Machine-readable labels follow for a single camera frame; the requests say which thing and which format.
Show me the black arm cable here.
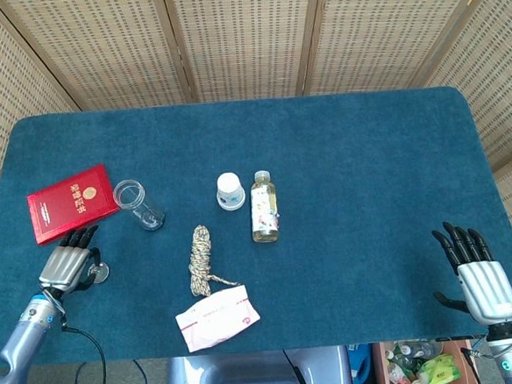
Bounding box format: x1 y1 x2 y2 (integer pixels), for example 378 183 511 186
60 321 110 384

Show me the green wipes packet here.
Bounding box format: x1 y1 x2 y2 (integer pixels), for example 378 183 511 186
417 352 463 384

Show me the coiled braided rope bundle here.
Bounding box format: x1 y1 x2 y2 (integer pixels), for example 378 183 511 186
183 222 243 301

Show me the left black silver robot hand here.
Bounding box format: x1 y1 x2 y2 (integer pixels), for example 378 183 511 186
34 224 106 299

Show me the red certificate book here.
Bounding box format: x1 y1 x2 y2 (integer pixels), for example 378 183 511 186
24 161 123 248

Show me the yellow tea drink bottle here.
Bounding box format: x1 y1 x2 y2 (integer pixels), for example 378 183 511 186
246 168 283 245

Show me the blue plastic object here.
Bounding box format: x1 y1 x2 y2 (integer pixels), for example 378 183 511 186
348 343 375 384

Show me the clear glass jar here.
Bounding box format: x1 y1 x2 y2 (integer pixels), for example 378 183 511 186
111 175 169 235

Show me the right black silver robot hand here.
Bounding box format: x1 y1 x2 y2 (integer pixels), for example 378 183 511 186
428 217 512 331

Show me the pink wet wipes pack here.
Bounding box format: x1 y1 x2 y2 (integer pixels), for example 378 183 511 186
172 282 264 355

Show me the blue carpet table cloth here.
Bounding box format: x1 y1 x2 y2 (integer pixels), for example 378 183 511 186
0 80 512 372

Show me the stack of floral paper cups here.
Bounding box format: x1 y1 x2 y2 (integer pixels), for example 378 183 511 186
214 170 246 212

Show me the cardboard box of trash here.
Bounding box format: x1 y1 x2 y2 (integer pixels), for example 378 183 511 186
370 335 478 384

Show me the grey robot torso base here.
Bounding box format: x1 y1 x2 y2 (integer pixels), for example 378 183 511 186
161 344 355 384

